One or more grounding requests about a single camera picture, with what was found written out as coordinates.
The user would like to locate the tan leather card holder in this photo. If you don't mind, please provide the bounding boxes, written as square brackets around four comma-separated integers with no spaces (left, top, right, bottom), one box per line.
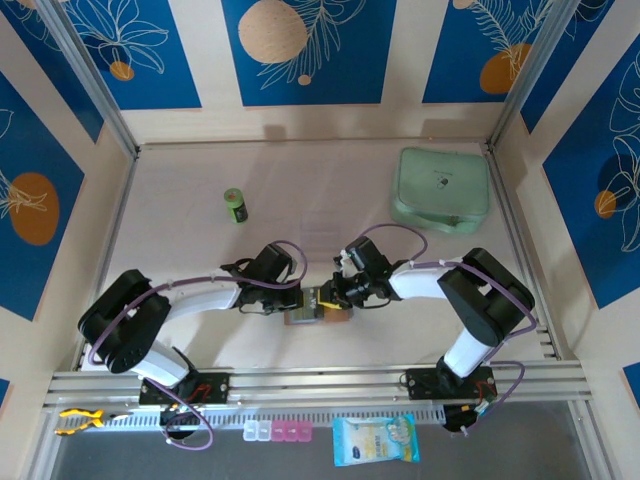
[282,304,355,327]

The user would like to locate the green cylindrical battery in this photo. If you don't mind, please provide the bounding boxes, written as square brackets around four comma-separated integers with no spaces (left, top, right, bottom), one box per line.
[222,187,250,226]

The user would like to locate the mint green zip pouch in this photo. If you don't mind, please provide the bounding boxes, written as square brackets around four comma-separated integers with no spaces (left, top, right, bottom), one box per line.
[389,146,491,235]

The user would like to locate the white and pink pill organizer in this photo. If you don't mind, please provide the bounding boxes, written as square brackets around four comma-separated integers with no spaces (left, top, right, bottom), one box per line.
[242,420,315,444]

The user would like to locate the blue wet wipes packet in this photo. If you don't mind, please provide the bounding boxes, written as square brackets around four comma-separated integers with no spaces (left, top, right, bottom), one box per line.
[332,412,421,469]

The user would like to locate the black base electronics module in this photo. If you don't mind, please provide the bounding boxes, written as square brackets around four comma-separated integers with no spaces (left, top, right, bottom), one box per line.
[158,402,204,442]
[442,399,501,437]

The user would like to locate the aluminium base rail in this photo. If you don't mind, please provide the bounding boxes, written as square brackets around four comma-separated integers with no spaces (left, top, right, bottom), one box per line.
[42,358,594,409]

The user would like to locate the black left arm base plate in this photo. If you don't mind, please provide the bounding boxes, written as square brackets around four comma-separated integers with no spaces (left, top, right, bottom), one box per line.
[138,370,232,406]

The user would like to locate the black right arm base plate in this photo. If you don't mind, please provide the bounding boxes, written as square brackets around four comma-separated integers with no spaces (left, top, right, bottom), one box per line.
[405,367,497,401]

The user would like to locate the white slotted cable duct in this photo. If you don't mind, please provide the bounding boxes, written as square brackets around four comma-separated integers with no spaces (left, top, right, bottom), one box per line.
[107,404,447,432]

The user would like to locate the aluminium table side rail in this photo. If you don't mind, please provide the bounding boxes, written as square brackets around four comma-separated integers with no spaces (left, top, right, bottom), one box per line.
[72,149,139,372]
[483,144,564,361]

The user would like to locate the yellow handled pliers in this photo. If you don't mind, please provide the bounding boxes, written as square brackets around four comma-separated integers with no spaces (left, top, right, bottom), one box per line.
[54,407,135,437]

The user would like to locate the aluminium frame post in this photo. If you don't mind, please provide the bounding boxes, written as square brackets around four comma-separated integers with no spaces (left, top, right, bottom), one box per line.
[34,0,140,159]
[485,0,577,154]

